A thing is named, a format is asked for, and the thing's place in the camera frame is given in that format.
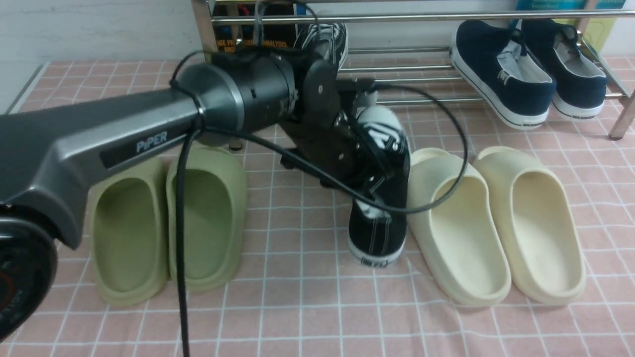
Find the metal shoe rack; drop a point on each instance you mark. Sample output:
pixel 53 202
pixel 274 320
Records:
pixel 205 21

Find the navy sneaker, left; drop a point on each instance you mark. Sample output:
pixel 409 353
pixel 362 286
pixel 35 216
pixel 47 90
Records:
pixel 498 64

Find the navy sneaker, right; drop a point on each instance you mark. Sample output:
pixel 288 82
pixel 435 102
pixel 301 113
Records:
pixel 580 84

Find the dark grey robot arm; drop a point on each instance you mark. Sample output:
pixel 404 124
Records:
pixel 51 158

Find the black book with orange text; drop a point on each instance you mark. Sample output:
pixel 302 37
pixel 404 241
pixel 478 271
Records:
pixel 279 36

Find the navy sneaker,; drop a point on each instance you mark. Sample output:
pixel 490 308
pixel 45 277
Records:
pixel 498 64
pixel 580 84

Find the green slipper, inner right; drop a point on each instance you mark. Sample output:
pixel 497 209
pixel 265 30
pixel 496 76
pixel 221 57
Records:
pixel 215 208

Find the pink checkered tablecloth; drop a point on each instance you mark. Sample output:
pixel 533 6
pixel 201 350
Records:
pixel 299 293

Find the cream slipper, left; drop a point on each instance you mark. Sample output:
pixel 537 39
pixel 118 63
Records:
pixel 458 238

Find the cream slipper,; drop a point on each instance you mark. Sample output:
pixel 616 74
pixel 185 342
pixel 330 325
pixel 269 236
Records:
pixel 535 224
pixel 458 238

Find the green slipper,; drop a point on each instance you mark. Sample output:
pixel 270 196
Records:
pixel 130 235
pixel 215 208

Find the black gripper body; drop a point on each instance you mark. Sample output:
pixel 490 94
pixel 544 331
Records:
pixel 330 142

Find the cream slipper, right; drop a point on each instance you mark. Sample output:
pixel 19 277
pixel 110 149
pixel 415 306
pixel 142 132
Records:
pixel 535 224

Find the green slipper, outer left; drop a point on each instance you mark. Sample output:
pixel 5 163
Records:
pixel 130 235

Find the black canvas sneaker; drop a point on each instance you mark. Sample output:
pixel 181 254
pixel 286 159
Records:
pixel 377 238
pixel 331 40

